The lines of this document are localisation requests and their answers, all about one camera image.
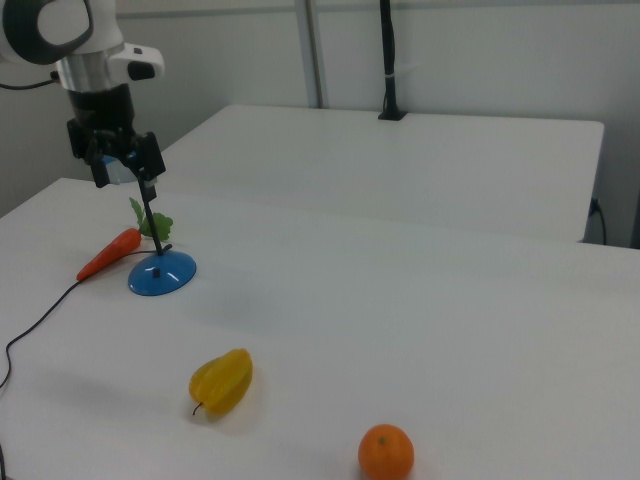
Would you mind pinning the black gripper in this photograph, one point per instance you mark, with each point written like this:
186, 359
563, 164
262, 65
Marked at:
102, 117

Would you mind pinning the blue desk lamp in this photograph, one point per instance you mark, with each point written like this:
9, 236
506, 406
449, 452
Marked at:
162, 275

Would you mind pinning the orange toy carrot with leaves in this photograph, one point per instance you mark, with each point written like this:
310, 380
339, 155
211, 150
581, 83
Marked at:
110, 255

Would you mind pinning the yellow toy star fruit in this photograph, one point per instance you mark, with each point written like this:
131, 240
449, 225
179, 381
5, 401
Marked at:
222, 382

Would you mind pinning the orange toy mandarin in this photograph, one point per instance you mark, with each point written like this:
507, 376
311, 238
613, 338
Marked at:
386, 452

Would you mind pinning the grey partition post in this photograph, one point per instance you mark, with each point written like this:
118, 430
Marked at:
312, 50

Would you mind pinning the black camera pole with clamp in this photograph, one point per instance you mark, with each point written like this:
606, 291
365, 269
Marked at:
389, 60

